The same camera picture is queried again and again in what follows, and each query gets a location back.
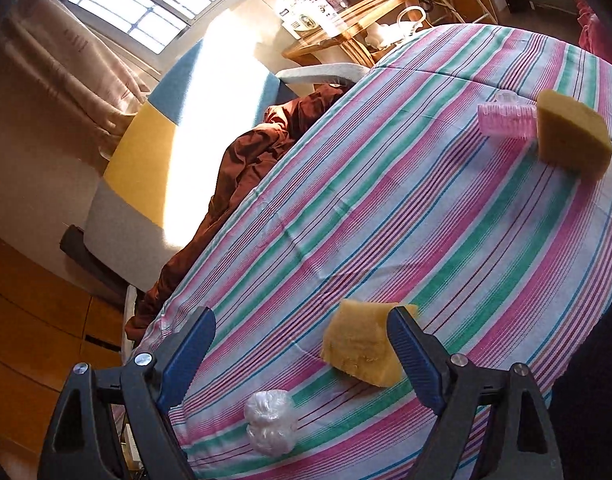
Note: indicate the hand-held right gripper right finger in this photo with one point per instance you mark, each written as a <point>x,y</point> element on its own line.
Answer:
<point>411,355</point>

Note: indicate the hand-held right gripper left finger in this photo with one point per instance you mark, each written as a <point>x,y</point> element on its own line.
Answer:
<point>185,360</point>

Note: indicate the yellow sponge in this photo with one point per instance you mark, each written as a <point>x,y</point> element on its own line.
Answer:
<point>571,135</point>
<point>361,345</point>

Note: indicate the white plastic bag ball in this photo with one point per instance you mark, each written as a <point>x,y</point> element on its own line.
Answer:
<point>271,420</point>

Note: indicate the wooden wardrobe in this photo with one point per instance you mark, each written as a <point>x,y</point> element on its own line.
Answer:
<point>25,335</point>

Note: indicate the person's dark clothing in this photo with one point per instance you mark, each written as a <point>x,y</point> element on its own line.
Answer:
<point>596,385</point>

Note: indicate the brown blanket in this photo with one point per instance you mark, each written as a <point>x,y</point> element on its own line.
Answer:
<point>246,170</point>

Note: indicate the grey yellow blue armchair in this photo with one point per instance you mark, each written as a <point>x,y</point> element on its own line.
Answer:
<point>150,160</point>

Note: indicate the beige patterned curtain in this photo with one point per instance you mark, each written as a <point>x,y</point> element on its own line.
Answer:
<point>75,60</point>

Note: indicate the wooden side table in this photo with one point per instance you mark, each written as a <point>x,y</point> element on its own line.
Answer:
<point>346,32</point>

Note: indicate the small white printed box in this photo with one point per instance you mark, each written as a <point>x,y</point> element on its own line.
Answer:
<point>330,7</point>

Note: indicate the barred window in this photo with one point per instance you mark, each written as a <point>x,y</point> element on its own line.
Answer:
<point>135,0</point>

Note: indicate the pink cloth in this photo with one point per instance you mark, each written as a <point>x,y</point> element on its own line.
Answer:
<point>596,35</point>

